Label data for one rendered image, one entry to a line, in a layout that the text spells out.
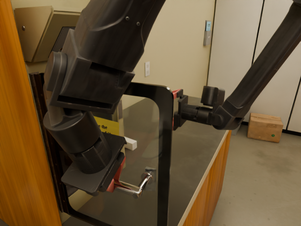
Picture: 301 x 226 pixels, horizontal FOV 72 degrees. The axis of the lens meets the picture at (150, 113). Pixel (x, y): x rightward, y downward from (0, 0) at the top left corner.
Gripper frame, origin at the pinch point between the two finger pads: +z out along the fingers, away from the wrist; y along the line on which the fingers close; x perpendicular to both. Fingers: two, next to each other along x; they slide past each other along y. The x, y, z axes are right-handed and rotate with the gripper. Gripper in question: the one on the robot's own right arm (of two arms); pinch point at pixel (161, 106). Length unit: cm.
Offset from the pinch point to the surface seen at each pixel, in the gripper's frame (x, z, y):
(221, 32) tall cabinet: -271, 40, 6
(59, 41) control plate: 35.0, 5.0, 26.7
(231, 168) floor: -141, -17, -127
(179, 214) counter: 20.7, -17.3, -25.1
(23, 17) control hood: 39, 9, 31
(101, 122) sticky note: 37.3, -5.9, 12.0
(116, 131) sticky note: 37.0, -9.4, 10.8
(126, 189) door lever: 41.6, -14.5, 2.6
